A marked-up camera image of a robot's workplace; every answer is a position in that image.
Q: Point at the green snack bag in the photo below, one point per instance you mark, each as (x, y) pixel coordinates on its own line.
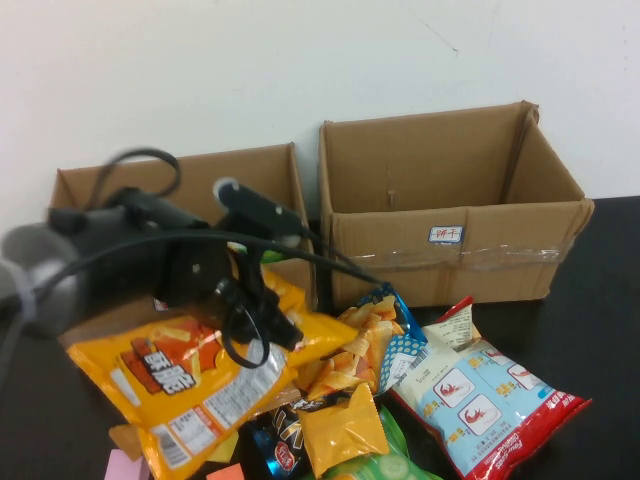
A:
(270, 257)

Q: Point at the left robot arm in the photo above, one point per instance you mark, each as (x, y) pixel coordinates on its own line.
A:
(115, 235)

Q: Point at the green cucumber chip bag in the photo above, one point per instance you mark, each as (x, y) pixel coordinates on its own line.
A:
(390, 465)

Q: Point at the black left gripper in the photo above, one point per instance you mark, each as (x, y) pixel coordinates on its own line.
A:
(195, 275)

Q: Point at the cardboard box with clear tape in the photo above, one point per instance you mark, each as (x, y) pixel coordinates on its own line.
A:
(400, 270)

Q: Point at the cardboard box marked F2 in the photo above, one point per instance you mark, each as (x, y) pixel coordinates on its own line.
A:
(270, 170)

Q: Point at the small plain yellow snack packet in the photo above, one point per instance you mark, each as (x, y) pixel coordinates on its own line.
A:
(340, 430)

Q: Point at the orange foam cube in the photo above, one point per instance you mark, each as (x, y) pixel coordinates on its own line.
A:
(227, 474)

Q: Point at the pink foam cube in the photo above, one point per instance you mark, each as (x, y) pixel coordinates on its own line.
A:
(122, 467)

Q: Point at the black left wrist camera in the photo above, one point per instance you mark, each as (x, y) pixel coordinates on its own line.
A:
(255, 205)

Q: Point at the blue bag of orange chips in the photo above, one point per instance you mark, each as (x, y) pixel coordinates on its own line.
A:
(360, 350)

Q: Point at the yellow foam cube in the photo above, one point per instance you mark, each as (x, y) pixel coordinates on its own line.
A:
(225, 447)

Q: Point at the large yellow fries chip bag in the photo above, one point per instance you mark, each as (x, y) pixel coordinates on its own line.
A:
(165, 395)

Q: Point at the red light-blue shrimp cracker bag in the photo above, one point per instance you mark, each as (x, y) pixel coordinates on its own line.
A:
(480, 400)

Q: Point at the black and blue snack bag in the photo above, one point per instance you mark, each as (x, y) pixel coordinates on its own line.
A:
(280, 440)

